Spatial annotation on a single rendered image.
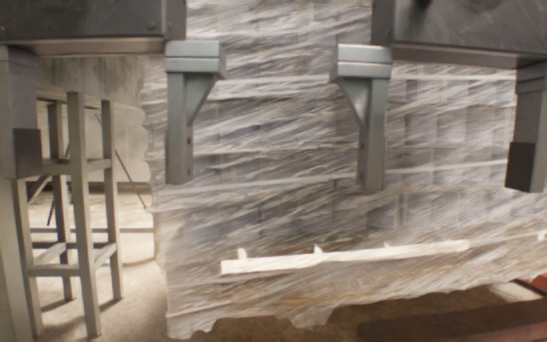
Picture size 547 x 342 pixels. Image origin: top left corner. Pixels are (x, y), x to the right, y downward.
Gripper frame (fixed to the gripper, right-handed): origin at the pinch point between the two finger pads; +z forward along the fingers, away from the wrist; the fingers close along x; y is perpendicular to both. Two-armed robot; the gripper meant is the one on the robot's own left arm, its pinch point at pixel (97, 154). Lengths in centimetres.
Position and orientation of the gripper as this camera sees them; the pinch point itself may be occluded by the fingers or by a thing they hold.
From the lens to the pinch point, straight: 25.3
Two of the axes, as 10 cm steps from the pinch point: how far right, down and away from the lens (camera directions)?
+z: -0.3, 9.9, 1.3
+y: 0.0, -1.3, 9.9
